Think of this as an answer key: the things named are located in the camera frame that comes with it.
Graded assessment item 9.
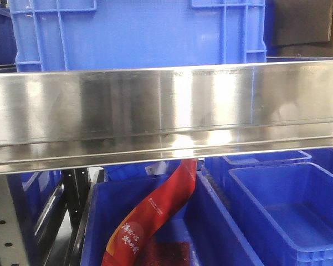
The blue bin behind right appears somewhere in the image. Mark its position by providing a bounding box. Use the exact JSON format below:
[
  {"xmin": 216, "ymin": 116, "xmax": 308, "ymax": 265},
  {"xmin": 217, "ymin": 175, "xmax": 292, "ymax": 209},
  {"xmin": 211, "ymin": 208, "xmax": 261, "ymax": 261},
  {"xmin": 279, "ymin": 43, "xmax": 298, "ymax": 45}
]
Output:
[{"xmin": 204, "ymin": 150, "xmax": 312, "ymax": 178}]

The blue bin with red bag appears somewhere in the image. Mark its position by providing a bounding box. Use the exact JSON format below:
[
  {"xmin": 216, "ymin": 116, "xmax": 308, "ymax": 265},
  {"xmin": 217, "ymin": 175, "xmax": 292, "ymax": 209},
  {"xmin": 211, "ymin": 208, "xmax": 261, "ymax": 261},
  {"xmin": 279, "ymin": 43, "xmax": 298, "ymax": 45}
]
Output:
[{"xmin": 80, "ymin": 172, "xmax": 263, "ymax": 265}]

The empty blue bin right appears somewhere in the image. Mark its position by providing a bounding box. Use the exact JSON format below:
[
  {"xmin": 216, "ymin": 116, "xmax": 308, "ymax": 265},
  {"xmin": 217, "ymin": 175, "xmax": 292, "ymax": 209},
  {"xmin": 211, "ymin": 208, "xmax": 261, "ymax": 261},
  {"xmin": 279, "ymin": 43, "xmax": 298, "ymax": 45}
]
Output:
[{"xmin": 228, "ymin": 163, "xmax": 333, "ymax": 265}]

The red printed paper bag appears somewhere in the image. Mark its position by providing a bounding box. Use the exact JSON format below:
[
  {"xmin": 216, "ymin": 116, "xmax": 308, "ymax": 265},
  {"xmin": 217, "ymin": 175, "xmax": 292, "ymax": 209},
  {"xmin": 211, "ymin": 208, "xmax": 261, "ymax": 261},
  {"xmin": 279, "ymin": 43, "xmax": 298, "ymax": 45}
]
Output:
[{"xmin": 101, "ymin": 159, "xmax": 198, "ymax": 265}]

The large light blue crate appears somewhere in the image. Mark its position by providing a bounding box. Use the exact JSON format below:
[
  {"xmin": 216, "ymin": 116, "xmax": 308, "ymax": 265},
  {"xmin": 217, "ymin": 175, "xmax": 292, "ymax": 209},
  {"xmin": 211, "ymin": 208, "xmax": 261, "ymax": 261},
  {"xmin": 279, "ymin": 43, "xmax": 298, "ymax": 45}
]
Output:
[{"xmin": 9, "ymin": 0, "xmax": 267, "ymax": 72}]

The brown cardboard box upper right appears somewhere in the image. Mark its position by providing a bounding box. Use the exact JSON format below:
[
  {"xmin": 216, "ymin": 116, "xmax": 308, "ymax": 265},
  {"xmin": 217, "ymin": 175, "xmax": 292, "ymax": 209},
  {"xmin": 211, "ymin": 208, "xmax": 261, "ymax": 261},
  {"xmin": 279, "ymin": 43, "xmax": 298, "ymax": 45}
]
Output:
[{"xmin": 269, "ymin": 1, "xmax": 333, "ymax": 57}]

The perforated metal shelf upright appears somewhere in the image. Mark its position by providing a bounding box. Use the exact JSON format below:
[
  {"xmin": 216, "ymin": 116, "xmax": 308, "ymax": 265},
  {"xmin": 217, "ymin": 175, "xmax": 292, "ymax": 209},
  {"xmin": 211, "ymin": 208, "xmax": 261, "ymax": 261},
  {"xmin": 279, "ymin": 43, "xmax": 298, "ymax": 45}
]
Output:
[{"xmin": 0, "ymin": 175, "xmax": 30, "ymax": 265}]

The stainless steel shelf rail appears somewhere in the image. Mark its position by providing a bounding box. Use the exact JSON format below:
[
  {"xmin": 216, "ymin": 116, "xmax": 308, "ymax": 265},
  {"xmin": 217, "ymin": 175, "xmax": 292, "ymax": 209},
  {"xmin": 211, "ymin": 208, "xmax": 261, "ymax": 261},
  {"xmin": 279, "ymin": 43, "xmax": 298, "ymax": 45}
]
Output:
[{"xmin": 0, "ymin": 60, "xmax": 333, "ymax": 174}]

